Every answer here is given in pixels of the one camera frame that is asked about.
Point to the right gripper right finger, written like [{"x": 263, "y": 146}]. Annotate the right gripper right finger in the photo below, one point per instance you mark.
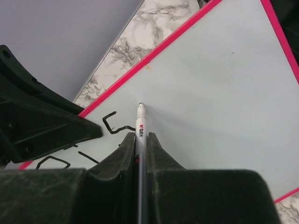
[{"x": 170, "y": 192}]

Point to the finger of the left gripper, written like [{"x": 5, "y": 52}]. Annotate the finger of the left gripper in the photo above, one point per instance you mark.
[{"x": 34, "y": 120}]

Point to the black and white marker pen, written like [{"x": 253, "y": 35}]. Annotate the black and white marker pen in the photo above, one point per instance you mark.
[{"x": 141, "y": 134}]

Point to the pink framed whiteboard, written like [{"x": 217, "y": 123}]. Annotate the pink framed whiteboard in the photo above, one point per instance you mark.
[{"x": 221, "y": 92}]

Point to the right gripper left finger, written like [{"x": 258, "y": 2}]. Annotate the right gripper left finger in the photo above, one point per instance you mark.
[{"x": 110, "y": 185}]

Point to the black plastic toolbox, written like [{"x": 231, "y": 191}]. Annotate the black plastic toolbox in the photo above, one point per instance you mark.
[{"x": 287, "y": 12}]

